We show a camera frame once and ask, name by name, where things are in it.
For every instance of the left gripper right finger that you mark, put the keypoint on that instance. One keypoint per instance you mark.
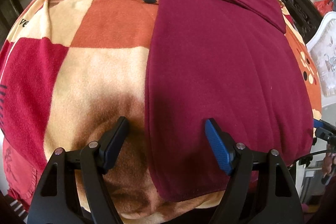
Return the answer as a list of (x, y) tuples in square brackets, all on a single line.
[(260, 188)]

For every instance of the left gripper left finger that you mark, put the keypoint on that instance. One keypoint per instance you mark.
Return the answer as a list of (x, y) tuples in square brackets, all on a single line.
[(56, 199)]

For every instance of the maroon short-sleeve shirt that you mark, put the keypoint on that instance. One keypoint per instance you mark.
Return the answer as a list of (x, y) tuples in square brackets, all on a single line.
[(224, 59)]

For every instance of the right hand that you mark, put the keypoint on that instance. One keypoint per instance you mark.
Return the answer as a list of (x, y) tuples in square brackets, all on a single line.
[(328, 161)]

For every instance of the white ornate chair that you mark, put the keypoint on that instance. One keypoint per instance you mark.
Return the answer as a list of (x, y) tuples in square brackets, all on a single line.
[(322, 50)]

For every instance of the dark carved wooden headboard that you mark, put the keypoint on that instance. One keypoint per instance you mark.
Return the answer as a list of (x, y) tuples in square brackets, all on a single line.
[(305, 16)]

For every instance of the red plastic bag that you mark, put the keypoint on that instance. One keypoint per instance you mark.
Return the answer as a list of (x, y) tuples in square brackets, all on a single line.
[(324, 6)]

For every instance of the red orange patchwork blanket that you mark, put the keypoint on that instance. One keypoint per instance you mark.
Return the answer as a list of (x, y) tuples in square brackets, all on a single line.
[(69, 70)]

